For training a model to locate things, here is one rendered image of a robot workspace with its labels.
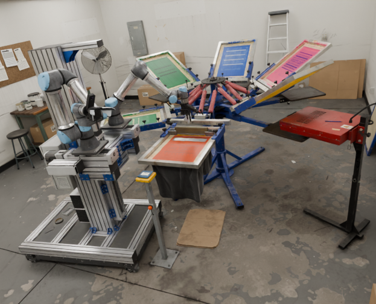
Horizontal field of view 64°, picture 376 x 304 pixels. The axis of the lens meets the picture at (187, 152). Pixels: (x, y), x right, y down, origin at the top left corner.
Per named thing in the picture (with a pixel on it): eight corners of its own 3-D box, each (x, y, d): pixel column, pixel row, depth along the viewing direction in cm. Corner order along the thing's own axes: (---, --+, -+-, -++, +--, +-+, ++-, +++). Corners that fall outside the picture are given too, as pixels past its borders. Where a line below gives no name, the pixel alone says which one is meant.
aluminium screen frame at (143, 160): (198, 169, 251) (198, 164, 249) (138, 163, 274) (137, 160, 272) (224, 129, 314) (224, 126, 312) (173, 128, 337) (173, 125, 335)
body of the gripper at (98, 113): (104, 119, 195) (93, 116, 202) (102, 105, 192) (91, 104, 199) (94, 122, 189) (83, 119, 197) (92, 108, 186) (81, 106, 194)
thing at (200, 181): (201, 201, 281) (195, 161, 262) (197, 201, 283) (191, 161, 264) (215, 175, 318) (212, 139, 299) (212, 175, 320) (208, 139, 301)
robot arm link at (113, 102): (106, 116, 279) (102, 102, 273) (109, 111, 291) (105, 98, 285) (119, 114, 279) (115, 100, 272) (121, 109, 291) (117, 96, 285)
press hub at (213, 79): (233, 181, 398) (224, 80, 338) (204, 178, 413) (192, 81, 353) (239, 166, 429) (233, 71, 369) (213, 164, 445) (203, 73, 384)
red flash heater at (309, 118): (371, 129, 260) (373, 116, 255) (343, 149, 237) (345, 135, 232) (307, 115, 305) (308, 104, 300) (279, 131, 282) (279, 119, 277)
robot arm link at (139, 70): (136, 62, 259) (180, 98, 275) (137, 60, 269) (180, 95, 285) (128, 72, 263) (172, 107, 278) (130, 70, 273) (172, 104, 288)
